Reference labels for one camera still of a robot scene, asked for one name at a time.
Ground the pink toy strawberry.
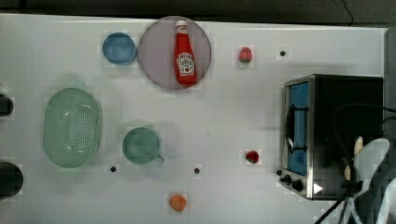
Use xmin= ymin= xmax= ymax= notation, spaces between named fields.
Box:
xmin=239 ymin=47 xmax=253 ymax=63

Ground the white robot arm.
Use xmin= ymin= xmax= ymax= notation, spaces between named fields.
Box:
xmin=343 ymin=138 xmax=395 ymax=224

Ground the orange toy fruit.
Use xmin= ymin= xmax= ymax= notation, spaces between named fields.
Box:
xmin=169 ymin=194 xmax=187 ymax=212

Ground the blue bowl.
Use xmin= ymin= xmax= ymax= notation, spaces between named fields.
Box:
xmin=102 ymin=33 xmax=137 ymax=66

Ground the green cup with handle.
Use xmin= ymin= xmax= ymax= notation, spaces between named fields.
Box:
xmin=121 ymin=127 xmax=164 ymax=165

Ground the black toaster oven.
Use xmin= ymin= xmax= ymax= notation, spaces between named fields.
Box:
xmin=277 ymin=74 xmax=383 ymax=201

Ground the red toy strawberry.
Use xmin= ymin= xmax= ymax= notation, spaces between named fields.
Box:
xmin=245 ymin=150 xmax=260 ymax=164

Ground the black round container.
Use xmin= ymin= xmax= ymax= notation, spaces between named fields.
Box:
xmin=0 ymin=94 xmax=14 ymax=117

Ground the green perforated colander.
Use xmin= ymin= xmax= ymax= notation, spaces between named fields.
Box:
xmin=43 ymin=88 xmax=102 ymax=168

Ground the red ketchup bottle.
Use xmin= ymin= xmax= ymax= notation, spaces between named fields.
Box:
xmin=174 ymin=21 xmax=197 ymax=87

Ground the grey round plate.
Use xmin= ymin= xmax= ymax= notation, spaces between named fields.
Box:
xmin=138 ymin=16 xmax=212 ymax=91

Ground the yellow peeled plush banana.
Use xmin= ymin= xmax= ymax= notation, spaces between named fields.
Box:
xmin=345 ymin=136 xmax=363 ymax=181

